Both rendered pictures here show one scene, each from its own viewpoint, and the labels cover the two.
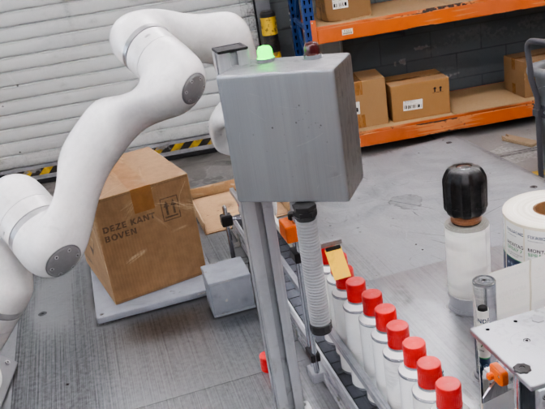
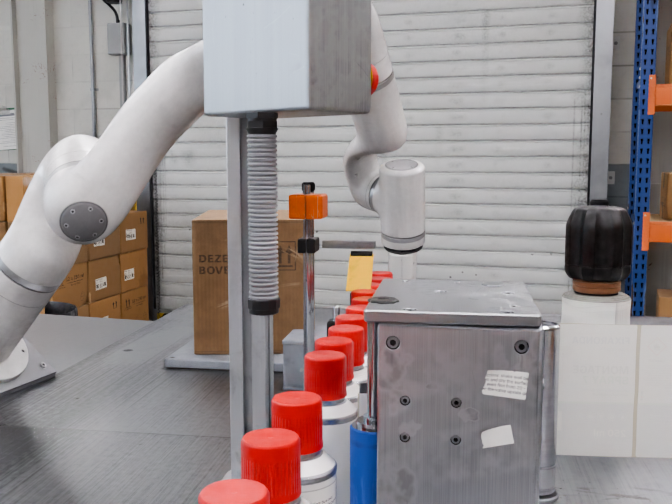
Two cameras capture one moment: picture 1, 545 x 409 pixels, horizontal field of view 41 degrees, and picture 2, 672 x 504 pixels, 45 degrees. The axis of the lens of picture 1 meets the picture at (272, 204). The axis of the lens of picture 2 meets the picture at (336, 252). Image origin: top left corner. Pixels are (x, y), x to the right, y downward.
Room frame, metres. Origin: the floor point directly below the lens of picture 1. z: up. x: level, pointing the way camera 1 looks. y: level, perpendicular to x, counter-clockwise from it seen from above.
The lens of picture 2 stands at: (0.20, -0.42, 1.24)
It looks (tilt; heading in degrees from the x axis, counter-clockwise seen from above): 7 degrees down; 21
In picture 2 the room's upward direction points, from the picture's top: straight up
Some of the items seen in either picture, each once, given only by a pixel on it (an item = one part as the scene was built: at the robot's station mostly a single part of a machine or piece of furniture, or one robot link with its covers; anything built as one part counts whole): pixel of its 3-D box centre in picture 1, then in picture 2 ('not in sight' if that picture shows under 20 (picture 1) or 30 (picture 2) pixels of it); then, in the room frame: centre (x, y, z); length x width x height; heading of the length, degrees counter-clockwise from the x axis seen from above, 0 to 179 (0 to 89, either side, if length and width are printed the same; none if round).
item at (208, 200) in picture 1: (236, 201); not in sight; (2.11, 0.11, 0.85); 0.30 x 0.26 x 0.04; 12
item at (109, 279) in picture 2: not in sight; (44, 267); (4.16, 3.02, 0.57); 1.20 x 0.85 x 1.14; 7
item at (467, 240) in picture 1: (467, 238); (595, 321); (1.27, -0.36, 1.03); 0.09 x 0.09 x 0.30
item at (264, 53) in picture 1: (264, 53); not in sight; (1.05, -0.02, 1.49); 0.03 x 0.03 x 0.02
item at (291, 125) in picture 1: (293, 128); (287, 26); (1.02, -0.05, 1.38); 0.17 x 0.10 x 0.19; 68
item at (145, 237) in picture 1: (133, 221); (257, 276); (1.75, 0.36, 0.99); 0.30 x 0.24 x 0.27; 24
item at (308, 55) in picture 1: (311, 49); not in sight; (1.02, -0.09, 1.49); 0.03 x 0.03 x 0.02
